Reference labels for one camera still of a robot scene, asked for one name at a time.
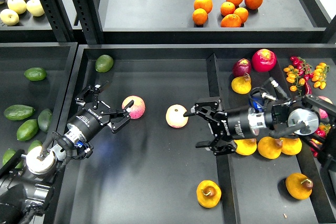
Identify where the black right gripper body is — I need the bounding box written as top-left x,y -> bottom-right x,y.
209,106 -> 257,142

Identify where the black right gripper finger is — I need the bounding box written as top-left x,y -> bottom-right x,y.
195,134 -> 236,155
183,97 -> 223,126

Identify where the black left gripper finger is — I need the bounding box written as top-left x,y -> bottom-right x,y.
75,81 -> 109,110
100,100 -> 134,130

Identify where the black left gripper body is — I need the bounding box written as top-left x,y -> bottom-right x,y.
65,101 -> 119,143

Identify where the dark green avocado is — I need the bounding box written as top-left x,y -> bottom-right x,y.
2,148 -> 24,169
37,109 -> 52,133
4,104 -> 35,121

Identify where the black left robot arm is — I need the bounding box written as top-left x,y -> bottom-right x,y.
1,82 -> 134,223

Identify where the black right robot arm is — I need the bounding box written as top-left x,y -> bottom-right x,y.
184,78 -> 335,184

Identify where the green avocado tray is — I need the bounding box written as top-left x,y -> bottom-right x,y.
95,55 -> 114,73
24,67 -> 47,81

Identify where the yellow pear under gripper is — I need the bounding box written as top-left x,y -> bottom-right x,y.
231,73 -> 251,94

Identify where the dark green avocado upright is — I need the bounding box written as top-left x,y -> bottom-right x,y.
37,109 -> 52,133

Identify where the yellow pear with brown stem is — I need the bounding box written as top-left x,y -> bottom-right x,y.
280,137 -> 302,155

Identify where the green avocado left tray top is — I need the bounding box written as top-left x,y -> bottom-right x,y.
24,67 -> 47,81

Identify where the green avocado left bottom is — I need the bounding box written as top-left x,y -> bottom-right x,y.
28,140 -> 43,153

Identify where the green avocado left middle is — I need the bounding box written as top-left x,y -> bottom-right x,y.
16,119 -> 39,141

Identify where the yellow pear lower right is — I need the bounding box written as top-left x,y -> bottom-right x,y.
285,173 -> 313,200

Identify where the pale yellow pear right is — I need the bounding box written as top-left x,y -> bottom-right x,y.
26,0 -> 45,17

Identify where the pale yellow pear front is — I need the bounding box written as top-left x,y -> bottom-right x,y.
1,9 -> 19,26

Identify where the pink red apple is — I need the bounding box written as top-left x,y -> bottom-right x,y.
121,95 -> 145,120

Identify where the pale pink apple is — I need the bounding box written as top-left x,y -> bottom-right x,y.
165,104 -> 188,129

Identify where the dark red apple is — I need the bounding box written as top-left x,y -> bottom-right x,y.
232,58 -> 251,77

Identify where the black left tray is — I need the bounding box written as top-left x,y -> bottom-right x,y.
0,42 -> 79,224

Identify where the black tray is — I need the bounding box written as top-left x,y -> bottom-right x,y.
0,42 -> 79,224
53,44 -> 335,223

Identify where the black centre tray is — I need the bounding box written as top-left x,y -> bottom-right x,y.
53,44 -> 335,223

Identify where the bright red apple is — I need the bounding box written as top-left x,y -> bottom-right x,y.
251,49 -> 277,72

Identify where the black metal tray divider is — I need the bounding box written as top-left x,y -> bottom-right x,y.
206,54 -> 240,223

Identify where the red chili pepper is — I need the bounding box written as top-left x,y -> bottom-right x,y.
304,82 -> 312,95

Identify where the black upper shelf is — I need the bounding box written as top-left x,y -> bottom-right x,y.
1,0 -> 335,44

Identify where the orange front bottom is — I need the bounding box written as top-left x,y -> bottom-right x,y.
220,14 -> 242,27

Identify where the cherry tomato bunch top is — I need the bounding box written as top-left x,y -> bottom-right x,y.
283,56 -> 330,97

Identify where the cherry tomato bunch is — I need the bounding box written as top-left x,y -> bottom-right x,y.
310,123 -> 331,158
283,56 -> 330,97

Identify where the cherry tomato bunch bottom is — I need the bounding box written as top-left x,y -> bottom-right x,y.
310,123 -> 331,158

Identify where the pink apple right tray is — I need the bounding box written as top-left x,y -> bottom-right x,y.
318,95 -> 334,120

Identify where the orange far left bottom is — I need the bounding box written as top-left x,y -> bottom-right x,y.
192,8 -> 208,25

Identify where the orange right small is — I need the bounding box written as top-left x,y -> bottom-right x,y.
234,7 -> 249,24

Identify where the orange small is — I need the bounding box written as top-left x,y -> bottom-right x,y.
220,2 -> 236,17
234,7 -> 249,24

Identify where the orange centre small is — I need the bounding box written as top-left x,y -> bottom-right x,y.
220,2 -> 236,17

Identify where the orange far left top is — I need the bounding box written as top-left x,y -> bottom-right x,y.
194,0 -> 213,14

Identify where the black shelf upright post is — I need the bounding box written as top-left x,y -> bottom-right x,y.
72,0 -> 105,45

